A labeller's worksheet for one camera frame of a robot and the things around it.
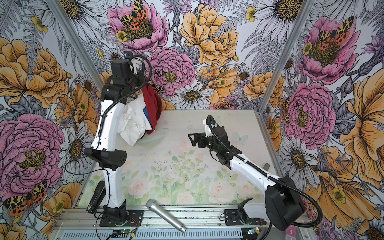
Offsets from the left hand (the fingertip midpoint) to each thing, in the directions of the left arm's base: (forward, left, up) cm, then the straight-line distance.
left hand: (137, 75), depth 76 cm
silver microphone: (-50, -7, -41) cm, 65 cm away
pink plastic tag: (-61, -72, -42) cm, 103 cm away
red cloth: (+4, -3, -22) cm, 23 cm away
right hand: (-22, -28, -24) cm, 43 cm away
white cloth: (-7, +8, -26) cm, 29 cm away
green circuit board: (-60, +4, -44) cm, 74 cm away
